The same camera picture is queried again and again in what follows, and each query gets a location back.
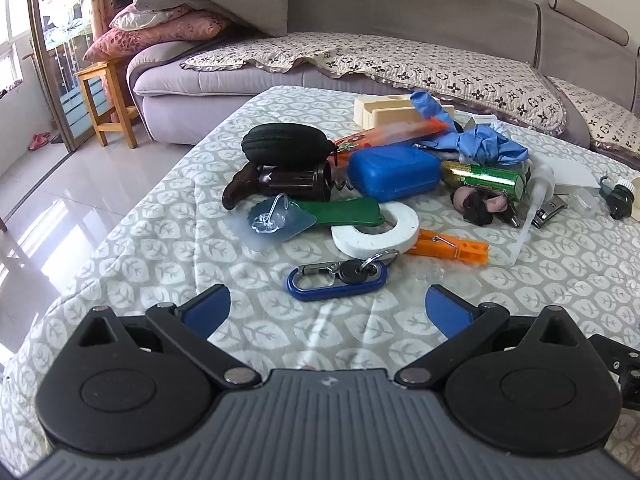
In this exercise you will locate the green bottle opener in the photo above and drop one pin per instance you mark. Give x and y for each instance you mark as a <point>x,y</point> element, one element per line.
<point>361,211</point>

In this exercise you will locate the white flat box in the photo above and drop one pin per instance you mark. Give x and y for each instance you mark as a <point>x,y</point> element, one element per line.
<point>567,176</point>

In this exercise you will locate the grey sectional sofa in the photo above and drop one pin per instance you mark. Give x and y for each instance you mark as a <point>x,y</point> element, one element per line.
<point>562,38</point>

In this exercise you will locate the clear small plastic cap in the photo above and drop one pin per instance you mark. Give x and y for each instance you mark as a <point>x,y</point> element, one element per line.
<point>583,202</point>

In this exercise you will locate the dark green small bottle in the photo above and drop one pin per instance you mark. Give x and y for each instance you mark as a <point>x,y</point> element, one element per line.
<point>619,198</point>

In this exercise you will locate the black zip pouch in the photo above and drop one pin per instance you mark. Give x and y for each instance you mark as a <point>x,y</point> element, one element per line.
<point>287,146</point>

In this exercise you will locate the silver nail clipper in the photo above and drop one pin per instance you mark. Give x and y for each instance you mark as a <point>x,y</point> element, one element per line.
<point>548,210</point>

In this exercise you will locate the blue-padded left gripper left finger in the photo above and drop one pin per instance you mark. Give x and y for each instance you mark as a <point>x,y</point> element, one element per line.
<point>187,329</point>

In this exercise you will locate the white tape roll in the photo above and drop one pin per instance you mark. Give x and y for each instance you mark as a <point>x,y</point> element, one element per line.
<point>402,236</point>

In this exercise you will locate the pink floral pillow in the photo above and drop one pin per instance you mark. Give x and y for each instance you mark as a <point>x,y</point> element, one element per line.
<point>132,31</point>

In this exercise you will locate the white paper cup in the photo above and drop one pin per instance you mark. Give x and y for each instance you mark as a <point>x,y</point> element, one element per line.
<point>635,211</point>

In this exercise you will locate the green gold battery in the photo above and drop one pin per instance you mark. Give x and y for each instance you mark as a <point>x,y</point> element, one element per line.
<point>505,181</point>

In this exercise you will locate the blue plastic box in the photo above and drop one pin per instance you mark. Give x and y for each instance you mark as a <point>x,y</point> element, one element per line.
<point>392,172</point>

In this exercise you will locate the patterned sofa seat cover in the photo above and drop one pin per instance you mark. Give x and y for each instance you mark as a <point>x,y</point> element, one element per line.
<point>512,90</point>

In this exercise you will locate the pink black hair scrunchie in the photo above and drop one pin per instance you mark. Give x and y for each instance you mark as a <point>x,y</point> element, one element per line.
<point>481,206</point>

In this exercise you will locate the patterned quilted table cover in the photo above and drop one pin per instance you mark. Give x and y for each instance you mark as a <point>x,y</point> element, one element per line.
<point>175,243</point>

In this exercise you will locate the cream wooden holder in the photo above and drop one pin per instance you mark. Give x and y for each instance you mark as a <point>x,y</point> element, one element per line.
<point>385,110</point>

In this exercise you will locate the orange clothespin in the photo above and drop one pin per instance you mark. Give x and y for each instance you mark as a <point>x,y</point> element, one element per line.
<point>437,245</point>

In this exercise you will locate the blue nitrile glove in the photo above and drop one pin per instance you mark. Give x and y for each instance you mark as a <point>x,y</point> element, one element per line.
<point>481,145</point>

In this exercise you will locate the white pump dispenser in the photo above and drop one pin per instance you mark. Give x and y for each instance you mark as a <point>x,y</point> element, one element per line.
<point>539,189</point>

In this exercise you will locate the clear adhesive wall hook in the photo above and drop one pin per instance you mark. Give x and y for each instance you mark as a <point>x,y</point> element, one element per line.
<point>270,223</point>

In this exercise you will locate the wooden stool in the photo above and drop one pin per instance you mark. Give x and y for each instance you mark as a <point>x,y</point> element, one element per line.
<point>118,116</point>

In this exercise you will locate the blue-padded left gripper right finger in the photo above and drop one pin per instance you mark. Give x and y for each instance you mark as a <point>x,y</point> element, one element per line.
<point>467,329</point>

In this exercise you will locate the orange plastic wrapper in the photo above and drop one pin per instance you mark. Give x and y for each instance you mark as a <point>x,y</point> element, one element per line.
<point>383,135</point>

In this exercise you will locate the blue carabiner keychain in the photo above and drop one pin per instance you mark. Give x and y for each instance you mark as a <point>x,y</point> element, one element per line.
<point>340,279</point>

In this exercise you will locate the middle patterned seat cover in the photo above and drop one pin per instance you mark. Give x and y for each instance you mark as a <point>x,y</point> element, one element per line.
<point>613,130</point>

